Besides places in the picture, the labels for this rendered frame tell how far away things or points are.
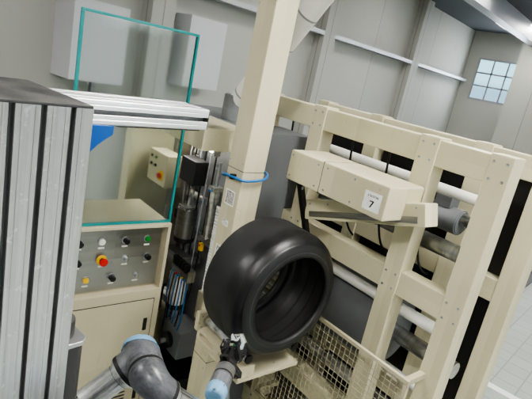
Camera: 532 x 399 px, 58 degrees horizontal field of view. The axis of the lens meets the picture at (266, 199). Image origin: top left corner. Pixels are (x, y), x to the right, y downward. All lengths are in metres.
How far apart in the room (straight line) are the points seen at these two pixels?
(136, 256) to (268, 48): 1.24
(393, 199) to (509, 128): 10.46
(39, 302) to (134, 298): 1.78
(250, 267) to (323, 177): 0.55
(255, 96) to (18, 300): 1.56
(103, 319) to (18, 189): 1.89
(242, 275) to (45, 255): 1.22
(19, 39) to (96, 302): 3.19
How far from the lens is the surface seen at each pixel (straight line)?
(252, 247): 2.02
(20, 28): 5.20
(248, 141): 2.22
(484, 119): 13.25
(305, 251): 2.08
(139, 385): 1.58
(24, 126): 0.78
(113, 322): 2.68
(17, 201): 0.81
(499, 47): 13.39
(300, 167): 2.33
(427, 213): 2.08
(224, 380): 1.83
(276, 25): 2.21
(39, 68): 5.30
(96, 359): 2.77
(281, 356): 2.50
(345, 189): 2.13
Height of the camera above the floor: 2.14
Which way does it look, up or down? 15 degrees down
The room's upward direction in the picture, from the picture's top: 12 degrees clockwise
